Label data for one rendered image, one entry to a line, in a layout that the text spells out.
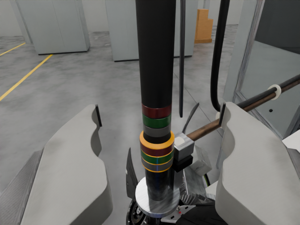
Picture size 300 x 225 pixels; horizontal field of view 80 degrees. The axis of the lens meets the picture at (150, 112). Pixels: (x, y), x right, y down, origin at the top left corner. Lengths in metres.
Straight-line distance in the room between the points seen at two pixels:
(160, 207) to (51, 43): 7.66
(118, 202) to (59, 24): 6.57
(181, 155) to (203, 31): 8.31
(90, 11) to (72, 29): 5.11
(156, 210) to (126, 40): 5.66
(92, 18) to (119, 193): 11.33
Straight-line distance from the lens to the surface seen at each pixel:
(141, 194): 0.31
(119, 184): 2.14
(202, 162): 0.77
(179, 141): 0.26
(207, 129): 0.29
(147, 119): 0.19
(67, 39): 7.63
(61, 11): 7.53
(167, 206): 0.30
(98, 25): 12.53
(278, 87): 0.45
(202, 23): 8.42
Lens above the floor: 1.71
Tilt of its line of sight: 33 degrees down
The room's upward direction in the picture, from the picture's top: 2 degrees counter-clockwise
